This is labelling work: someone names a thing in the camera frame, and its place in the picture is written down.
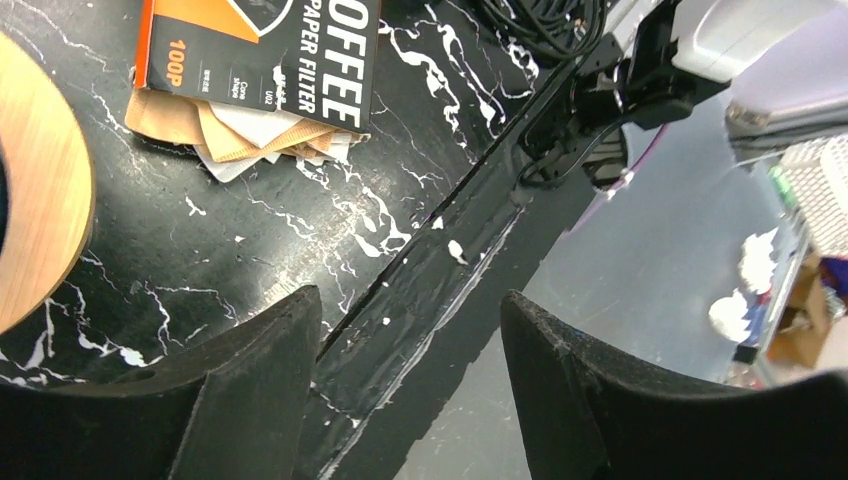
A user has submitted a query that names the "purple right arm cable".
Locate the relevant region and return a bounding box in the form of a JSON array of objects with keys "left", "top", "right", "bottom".
[{"left": 569, "top": 122, "right": 670, "bottom": 233}]

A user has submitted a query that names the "aluminium frame rail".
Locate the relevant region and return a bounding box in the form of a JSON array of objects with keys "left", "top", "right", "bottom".
[{"left": 725, "top": 93, "right": 847, "bottom": 153}]

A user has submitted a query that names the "orange coffee filter package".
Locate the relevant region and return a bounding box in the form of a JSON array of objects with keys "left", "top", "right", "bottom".
[{"left": 125, "top": 1, "right": 381, "bottom": 182}]

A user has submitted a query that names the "wooden ring dripper holder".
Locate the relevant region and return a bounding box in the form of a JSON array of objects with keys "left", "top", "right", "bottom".
[{"left": 1, "top": 36, "right": 96, "bottom": 331}]

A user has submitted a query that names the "coiled black cable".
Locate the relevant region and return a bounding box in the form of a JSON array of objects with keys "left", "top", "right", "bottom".
[{"left": 473, "top": 0, "right": 611, "bottom": 64}]

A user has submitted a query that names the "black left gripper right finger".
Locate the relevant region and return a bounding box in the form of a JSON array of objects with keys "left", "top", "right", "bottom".
[{"left": 500, "top": 291, "right": 847, "bottom": 479}]

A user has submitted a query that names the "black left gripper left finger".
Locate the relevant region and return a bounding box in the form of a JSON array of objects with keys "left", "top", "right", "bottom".
[{"left": 1, "top": 285, "right": 322, "bottom": 479}]

